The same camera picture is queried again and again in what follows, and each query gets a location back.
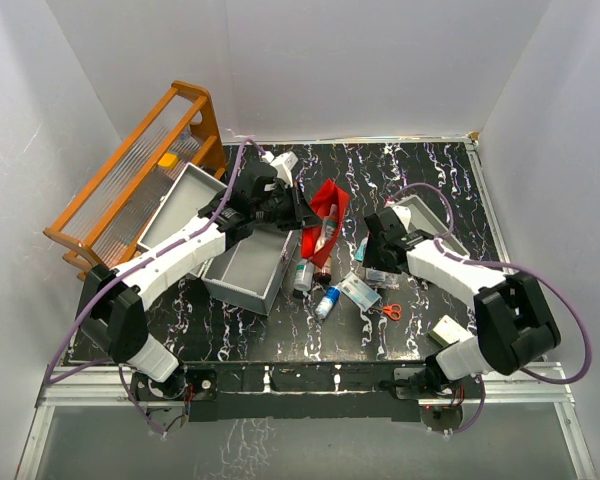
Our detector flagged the stack of gauze packets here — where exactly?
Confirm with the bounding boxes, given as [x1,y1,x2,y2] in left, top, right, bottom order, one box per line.
[365,268,400,289]

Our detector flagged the red first aid pouch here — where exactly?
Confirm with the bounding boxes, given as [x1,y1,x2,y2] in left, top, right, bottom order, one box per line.
[301,179,350,268]

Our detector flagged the grey divided plastic tray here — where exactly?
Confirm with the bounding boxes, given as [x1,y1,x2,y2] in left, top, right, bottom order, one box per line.
[398,195,469,256]

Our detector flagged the grey metal medicine case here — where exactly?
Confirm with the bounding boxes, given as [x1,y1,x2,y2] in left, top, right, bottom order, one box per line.
[136,162,301,316]

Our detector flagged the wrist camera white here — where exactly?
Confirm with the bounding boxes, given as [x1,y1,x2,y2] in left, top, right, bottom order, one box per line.
[262,151,298,186]
[391,205,412,232]

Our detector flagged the aluminium front rail frame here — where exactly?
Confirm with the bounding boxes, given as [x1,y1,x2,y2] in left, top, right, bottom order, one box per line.
[17,367,597,479]

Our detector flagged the white green medicine bottle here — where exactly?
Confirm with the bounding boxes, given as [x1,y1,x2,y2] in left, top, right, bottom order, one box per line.
[293,259,315,292]

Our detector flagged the yellow block on rack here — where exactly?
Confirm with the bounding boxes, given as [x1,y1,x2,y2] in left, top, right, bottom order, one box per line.
[158,152,179,170]

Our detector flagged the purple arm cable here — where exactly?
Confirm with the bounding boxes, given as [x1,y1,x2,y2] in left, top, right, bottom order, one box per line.
[45,138,274,438]
[384,182,593,435]

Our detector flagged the teal white flat packet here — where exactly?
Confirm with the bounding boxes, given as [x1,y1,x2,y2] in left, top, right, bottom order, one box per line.
[339,272,381,311]

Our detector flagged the brown bottle orange cap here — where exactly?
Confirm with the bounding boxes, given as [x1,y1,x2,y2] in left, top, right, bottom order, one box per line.
[314,258,332,284]

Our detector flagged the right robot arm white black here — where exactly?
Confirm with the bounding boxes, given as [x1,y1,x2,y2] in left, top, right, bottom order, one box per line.
[363,205,561,397]

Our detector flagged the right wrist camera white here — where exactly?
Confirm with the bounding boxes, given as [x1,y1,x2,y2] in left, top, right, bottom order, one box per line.
[391,205,412,232]

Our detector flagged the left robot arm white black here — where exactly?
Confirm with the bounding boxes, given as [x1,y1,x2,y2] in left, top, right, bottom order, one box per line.
[76,163,320,399]

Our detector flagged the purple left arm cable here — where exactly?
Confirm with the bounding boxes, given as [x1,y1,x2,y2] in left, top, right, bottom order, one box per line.
[45,138,274,438]

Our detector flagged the orange small scissors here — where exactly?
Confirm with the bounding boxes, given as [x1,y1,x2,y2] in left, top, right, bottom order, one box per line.
[381,304,402,321]

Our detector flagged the white blue spray bottle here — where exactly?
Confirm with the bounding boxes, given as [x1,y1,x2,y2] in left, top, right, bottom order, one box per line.
[314,285,341,321]

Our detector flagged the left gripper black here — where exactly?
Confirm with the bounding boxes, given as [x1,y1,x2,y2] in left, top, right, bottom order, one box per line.
[252,180,322,232]

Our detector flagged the orange wooden rack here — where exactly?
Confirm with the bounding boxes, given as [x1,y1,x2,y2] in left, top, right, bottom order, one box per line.
[44,81,227,280]

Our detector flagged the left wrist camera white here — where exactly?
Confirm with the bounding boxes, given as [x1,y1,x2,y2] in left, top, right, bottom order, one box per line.
[262,151,298,186]

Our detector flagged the light blue plastic tweezers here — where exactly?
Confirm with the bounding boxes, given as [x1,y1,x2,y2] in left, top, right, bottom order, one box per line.
[354,237,368,262]

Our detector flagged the clear plastic bag packet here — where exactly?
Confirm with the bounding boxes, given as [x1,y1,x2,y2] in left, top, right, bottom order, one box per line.
[314,204,339,253]

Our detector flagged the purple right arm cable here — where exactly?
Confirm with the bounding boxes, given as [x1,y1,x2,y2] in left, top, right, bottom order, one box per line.
[384,182,593,435]

